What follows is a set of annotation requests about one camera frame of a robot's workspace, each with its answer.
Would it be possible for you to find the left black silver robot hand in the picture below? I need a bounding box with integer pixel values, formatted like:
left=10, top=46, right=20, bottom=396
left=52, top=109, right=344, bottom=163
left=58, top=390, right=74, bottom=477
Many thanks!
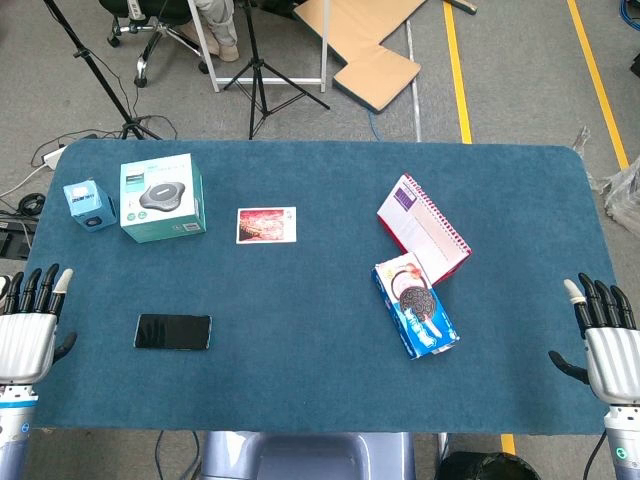
left=0, top=263, right=79, bottom=386

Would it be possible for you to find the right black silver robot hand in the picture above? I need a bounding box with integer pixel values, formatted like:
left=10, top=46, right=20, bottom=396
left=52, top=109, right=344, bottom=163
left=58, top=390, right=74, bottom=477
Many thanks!
left=547, top=272, right=640, bottom=407

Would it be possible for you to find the black smartphone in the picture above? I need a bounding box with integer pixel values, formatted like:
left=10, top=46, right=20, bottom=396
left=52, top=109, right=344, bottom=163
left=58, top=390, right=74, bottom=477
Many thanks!
left=133, top=313, right=213, bottom=352

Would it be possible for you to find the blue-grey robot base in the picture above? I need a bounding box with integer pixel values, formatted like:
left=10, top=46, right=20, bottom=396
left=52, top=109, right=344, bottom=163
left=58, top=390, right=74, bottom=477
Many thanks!
left=199, top=430, right=417, bottom=480

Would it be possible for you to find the black foot pedal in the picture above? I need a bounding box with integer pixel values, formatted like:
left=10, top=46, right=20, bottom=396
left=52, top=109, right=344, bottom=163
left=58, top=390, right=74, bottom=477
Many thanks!
left=0, top=212, right=39, bottom=261

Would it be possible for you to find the small blue speaker box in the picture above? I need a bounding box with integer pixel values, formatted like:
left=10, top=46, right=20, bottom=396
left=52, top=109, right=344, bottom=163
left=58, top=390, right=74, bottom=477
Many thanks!
left=62, top=178, right=118, bottom=233

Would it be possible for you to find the clear plastic wrap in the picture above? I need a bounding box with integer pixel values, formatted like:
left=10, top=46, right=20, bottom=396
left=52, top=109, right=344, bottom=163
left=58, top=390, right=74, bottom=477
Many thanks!
left=574, top=124, right=640, bottom=231

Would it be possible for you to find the black bin with bag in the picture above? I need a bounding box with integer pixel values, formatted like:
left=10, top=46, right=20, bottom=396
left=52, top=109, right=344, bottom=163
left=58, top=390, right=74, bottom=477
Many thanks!
left=437, top=451, right=544, bottom=480

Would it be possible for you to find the white power strip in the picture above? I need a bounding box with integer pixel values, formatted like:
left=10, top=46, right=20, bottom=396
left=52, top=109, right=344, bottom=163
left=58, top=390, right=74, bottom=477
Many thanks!
left=42, top=145, right=69, bottom=169

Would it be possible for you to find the teal speakerphone product box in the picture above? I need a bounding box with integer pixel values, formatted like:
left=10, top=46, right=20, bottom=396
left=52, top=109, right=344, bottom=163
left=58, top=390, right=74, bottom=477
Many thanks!
left=118, top=152, right=208, bottom=245

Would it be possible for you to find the blue Oreo cookie box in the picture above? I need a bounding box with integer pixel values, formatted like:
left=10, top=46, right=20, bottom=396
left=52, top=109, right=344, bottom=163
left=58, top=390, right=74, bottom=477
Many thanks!
left=370, top=251, right=461, bottom=361

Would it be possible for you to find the red spiral desk calendar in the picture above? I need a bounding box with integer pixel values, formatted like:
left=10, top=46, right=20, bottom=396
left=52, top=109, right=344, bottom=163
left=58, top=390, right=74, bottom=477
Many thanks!
left=375, top=172, right=473, bottom=288

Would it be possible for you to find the red picture postcard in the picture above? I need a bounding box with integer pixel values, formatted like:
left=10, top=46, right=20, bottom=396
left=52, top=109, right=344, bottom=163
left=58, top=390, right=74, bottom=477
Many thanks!
left=235, top=206, right=298, bottom=245

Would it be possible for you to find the black light stand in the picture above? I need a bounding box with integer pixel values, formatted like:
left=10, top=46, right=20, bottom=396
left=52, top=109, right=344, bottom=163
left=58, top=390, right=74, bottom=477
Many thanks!
left=42, top=0, right=164, bottom=141

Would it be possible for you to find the blue felt table cloth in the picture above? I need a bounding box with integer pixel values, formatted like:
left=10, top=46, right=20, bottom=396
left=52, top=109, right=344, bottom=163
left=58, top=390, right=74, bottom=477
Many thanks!
left=23, top=138, right=624, bottom=436

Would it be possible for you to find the black office chair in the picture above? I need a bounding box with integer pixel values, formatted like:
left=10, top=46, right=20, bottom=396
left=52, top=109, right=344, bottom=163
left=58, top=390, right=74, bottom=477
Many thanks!
left=98, top=0, right=211, bottom=89

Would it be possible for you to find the white desk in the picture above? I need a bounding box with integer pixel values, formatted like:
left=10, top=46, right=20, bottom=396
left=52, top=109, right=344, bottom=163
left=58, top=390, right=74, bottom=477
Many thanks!
left=187, top=0, right=329, bottom=94

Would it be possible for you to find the seated person in grey trousers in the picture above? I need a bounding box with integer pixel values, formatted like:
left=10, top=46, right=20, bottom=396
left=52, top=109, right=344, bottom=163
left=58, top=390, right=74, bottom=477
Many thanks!
left=193, top=0, right=241, bottom=64

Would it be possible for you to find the brown cardboard sheet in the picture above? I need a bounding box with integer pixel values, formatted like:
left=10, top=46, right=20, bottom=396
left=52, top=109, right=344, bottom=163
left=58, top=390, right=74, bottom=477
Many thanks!
left=292, top=0, right=429, bottom=114

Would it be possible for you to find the black floor cable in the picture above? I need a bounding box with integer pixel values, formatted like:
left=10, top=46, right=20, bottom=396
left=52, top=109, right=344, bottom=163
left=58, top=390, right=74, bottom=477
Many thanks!
left=29, top=113, right=179, bottom=171

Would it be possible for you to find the silver metal floor rail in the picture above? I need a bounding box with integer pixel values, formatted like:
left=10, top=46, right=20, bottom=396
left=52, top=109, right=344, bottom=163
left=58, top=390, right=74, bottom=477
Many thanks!
left=405, top=19, right=423, bottom=144

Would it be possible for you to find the black camera tripod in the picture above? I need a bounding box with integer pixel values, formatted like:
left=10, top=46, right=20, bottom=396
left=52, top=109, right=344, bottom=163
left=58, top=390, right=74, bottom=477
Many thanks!
left=222, top=0, right=331, bottom=141

